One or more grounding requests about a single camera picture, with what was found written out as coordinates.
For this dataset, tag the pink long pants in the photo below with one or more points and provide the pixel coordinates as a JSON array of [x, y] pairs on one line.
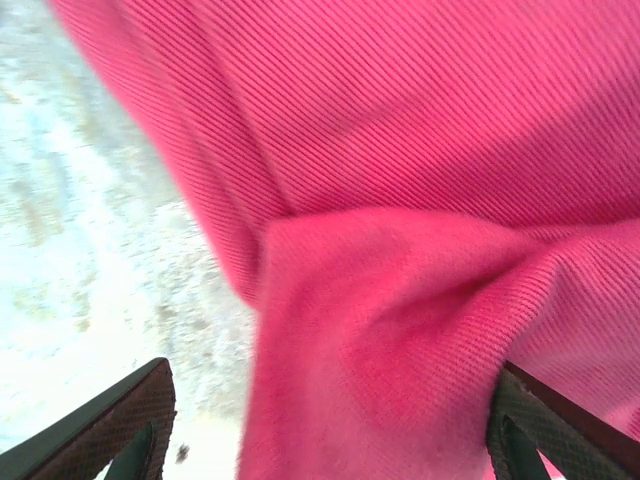
[[400, 200]]

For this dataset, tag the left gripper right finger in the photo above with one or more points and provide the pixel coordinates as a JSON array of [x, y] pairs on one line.
[[540, 440]]

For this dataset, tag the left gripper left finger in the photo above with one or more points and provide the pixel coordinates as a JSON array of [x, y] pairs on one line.
[[115, 430]]

